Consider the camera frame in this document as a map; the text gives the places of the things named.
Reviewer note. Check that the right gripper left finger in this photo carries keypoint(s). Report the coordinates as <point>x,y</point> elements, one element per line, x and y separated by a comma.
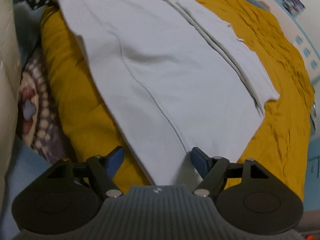
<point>97,173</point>

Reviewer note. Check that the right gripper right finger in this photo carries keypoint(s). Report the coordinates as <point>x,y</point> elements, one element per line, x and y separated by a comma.
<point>215,171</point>

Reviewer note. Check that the white long sleeve shirt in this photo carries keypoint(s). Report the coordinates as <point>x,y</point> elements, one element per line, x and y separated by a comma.
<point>174,76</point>

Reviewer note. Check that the mustard yellow quilt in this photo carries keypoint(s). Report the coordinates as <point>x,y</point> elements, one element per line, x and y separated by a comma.
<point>281,142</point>

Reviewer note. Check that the blue pillow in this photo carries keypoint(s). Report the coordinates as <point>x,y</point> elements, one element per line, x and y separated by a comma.
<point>259,4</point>

